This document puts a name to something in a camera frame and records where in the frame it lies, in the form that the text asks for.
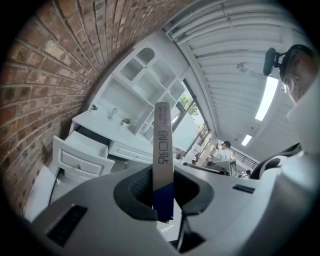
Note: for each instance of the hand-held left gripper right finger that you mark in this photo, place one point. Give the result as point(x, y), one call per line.
point(237, 212)

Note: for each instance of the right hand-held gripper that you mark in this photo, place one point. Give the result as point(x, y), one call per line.
point(231, 167)

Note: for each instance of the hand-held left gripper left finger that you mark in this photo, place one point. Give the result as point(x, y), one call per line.
point(100, 212)

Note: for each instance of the small white drawer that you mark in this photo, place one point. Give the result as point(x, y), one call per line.
point(82, 162)

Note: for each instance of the light blue product box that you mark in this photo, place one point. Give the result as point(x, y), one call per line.
point(162, 150)

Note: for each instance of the black railing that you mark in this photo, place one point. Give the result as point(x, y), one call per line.
point(247, 158)

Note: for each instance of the rectangular ceiling light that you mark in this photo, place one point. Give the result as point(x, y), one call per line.
point(246, 140)
point(267, 97)

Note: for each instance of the person in black shirt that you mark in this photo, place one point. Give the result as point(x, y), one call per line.
point(271, 163)

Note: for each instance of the glass window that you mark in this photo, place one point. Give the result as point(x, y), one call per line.
point(192, 110)

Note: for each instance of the white desk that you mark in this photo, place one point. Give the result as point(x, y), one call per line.
point(117, 132)

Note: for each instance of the round ceiling fixture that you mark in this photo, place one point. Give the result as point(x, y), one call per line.
point(242, 67)

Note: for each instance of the small green potted plant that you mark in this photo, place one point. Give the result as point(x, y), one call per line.
point(94, 107)

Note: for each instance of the white shelf unit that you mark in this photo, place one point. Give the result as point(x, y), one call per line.
point(150, 85)

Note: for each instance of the person's head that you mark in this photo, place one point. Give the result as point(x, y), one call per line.
point(302, 75)

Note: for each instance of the ribbed grey vase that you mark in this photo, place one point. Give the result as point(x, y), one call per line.
point(143, 60)

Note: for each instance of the black head-mounted camera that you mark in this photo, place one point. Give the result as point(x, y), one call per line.
point(270, 61)

